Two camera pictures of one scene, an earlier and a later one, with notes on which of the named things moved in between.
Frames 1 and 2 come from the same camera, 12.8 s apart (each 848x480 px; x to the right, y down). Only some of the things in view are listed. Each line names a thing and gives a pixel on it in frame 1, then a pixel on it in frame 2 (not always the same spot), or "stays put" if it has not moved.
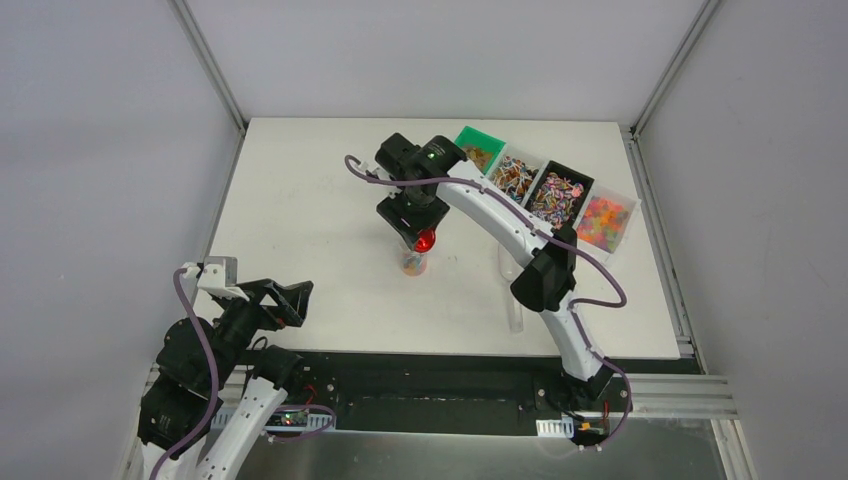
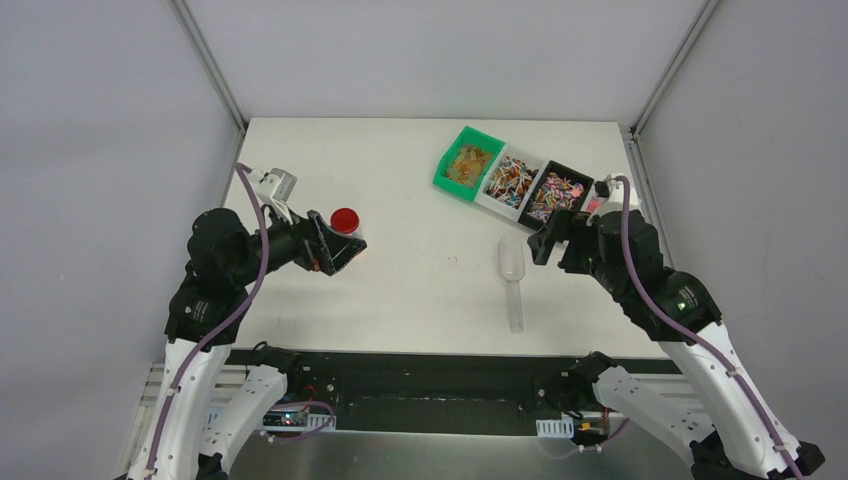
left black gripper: [263, 302] -> [318, 241]
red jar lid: [425, 241] -> [344, 220]
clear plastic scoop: [509, 269] stays put
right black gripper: [410, 225] -> [562, 224]
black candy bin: [557, 198] stays put
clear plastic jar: [414, 263] -> [347, 221]
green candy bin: [480, 149] stays put
